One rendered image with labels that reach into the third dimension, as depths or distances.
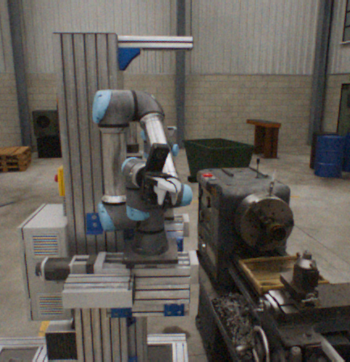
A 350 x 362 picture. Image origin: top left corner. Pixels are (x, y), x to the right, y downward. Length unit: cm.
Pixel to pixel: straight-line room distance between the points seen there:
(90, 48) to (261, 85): 1137
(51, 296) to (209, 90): 1081
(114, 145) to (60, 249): 58
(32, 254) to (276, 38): 1204
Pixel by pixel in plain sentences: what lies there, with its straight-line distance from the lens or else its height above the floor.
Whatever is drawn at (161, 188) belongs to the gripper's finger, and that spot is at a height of 157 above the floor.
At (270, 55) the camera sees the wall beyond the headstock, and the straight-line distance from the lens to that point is 1295.
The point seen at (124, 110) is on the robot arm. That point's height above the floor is 174.
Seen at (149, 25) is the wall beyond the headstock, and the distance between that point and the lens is 1198.
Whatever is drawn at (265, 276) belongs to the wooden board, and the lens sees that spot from 193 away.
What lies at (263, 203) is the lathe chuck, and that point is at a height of 121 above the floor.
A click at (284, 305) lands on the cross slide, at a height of 96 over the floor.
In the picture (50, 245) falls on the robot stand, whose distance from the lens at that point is 167.
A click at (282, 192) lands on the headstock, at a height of 122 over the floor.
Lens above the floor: 179
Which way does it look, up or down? 14 degrees down
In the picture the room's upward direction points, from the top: straight up
